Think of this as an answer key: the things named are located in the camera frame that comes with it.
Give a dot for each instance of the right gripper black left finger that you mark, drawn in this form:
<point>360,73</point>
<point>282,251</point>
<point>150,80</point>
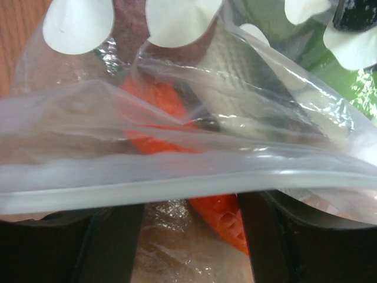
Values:
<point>88,245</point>

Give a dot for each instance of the polka dot zip bag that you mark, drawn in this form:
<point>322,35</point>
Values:
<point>63,145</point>

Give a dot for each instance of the orange fake carrot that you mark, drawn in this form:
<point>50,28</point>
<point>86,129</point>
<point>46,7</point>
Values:
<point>221,212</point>

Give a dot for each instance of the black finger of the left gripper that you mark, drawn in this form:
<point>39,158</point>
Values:
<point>355,15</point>

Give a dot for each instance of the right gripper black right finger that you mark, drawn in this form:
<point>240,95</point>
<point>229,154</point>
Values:
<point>290,241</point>

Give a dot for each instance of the green fake leafy vegetable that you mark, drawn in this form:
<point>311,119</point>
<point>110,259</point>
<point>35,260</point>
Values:
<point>303,31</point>

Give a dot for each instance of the silver fake fish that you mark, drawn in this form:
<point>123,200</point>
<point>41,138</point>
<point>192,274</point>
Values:
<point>239,94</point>

